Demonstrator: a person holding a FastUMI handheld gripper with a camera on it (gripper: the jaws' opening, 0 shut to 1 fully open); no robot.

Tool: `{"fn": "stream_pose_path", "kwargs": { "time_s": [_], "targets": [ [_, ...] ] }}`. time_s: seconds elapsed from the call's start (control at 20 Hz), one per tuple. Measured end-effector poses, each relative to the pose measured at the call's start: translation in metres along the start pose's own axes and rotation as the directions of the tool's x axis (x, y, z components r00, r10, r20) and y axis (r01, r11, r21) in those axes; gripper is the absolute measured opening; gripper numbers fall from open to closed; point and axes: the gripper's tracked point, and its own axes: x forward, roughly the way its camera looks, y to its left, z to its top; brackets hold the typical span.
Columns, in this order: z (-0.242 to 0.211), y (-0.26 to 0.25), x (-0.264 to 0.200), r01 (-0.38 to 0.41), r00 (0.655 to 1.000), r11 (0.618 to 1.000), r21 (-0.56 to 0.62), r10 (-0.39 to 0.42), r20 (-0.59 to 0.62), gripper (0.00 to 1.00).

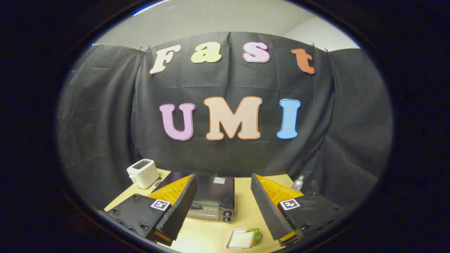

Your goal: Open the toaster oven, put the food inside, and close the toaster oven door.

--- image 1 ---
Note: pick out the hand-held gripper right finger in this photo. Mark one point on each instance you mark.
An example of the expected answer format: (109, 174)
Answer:
(267, 211)

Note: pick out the black backdrop cloth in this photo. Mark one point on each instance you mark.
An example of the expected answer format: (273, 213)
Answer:
(105, 123)

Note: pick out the white bread lettuce sandwich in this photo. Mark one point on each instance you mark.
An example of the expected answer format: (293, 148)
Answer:
(242, 240)

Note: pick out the white pop-up toaster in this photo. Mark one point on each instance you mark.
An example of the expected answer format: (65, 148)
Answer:
(142, 174)

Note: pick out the black toaster oven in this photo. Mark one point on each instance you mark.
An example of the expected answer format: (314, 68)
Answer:
(214, 193)

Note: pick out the small white patterned item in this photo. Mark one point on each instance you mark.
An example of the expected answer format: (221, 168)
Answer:
(156, 183)

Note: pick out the white bottle with pink label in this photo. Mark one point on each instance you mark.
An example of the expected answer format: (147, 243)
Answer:
(297, 184)

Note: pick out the white rectangular tray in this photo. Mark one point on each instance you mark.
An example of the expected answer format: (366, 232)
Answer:
(230, 242)

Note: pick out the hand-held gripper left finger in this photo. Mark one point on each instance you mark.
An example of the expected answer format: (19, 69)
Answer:
(184, 207)

